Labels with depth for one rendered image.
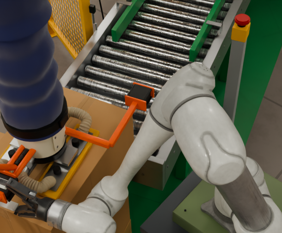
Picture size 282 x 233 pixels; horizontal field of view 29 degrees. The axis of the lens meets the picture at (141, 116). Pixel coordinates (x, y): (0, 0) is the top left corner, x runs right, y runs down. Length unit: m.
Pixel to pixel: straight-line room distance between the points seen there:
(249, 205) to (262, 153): 1.75
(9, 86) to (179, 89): 0.58
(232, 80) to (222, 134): 1.47
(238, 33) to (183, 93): 1.20
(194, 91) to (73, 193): 0.78
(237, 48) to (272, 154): 0.94
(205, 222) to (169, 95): 0.78
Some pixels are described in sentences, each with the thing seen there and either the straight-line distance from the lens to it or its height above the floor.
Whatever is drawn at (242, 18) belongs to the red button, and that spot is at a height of 1.04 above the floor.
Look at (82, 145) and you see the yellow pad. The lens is 2.04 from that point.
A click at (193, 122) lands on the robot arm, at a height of 1.60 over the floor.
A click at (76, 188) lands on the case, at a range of 1.96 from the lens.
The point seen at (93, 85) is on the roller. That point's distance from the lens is 2.86.
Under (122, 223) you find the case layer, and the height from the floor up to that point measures 0.23.
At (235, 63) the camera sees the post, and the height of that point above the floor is 0.79.
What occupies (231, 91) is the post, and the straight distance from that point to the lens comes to 2.75.
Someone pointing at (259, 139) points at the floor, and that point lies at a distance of 3.34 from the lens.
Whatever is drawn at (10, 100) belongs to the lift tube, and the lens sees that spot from 1.71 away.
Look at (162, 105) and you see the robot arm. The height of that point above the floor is 1.54.
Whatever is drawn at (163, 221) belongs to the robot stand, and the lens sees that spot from 2.09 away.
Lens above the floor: 2.55
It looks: 48 degrees down
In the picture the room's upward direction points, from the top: 2 degrees counter-clockwise
